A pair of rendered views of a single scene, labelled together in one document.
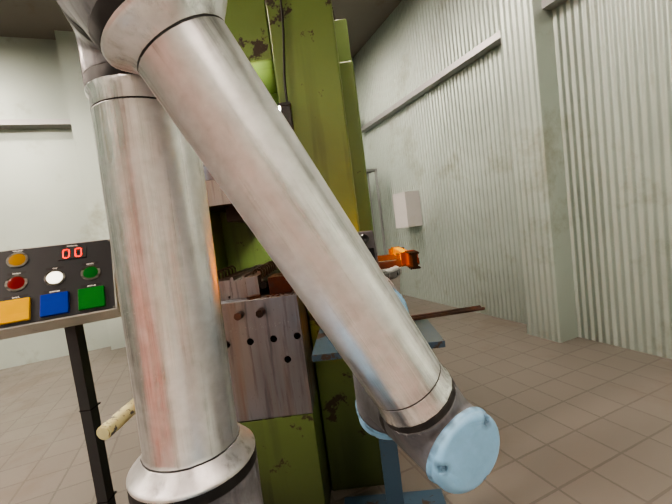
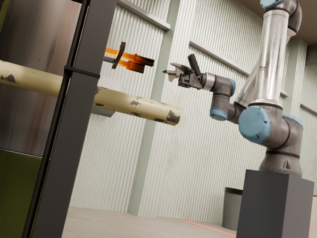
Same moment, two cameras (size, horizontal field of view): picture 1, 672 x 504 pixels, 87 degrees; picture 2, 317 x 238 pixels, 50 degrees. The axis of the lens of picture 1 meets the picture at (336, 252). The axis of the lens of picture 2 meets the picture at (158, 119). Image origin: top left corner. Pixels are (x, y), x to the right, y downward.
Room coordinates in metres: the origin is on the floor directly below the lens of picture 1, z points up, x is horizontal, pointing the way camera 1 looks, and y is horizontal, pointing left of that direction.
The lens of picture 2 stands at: (1.26, 1.48, 0.47)
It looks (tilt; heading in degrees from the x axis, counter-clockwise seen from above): 10 degrees up; 254
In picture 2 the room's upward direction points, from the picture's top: 11 degrees clockwise
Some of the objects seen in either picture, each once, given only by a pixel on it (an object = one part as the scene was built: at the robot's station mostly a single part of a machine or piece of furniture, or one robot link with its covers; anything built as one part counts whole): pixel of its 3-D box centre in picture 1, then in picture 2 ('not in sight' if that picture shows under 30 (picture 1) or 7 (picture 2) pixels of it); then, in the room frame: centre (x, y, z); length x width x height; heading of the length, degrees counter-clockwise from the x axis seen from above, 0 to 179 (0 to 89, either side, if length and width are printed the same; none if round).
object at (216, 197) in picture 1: (234, 197); not in sight; (1.52, 0.40, 1.32); 0.42 x 0.20 x 0.10; 179
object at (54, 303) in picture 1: (55, 304); not in sight; (1.12, 0.91, 1.01); 0.07 x 0.05 x 0.07; 114
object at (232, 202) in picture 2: not in sight; (237, 209); (-1.48, -3.04, 0.29); 0.46 x 0.45 x 0.58; 112
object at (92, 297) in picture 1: (92, 298); not in sight; (1.16, 0.82, 1.01); 0.07 x 0.05 x 0.07; 114
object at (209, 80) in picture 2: not in sight; (206, 81); (0.61, -0.06, 1.00); 0.10 x 0.05 x 0.09; 86
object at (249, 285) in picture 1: (246, 279); not in sight; (1.52, 0.40, 0.96); 0.42 x 0.20 x 0.09; 179
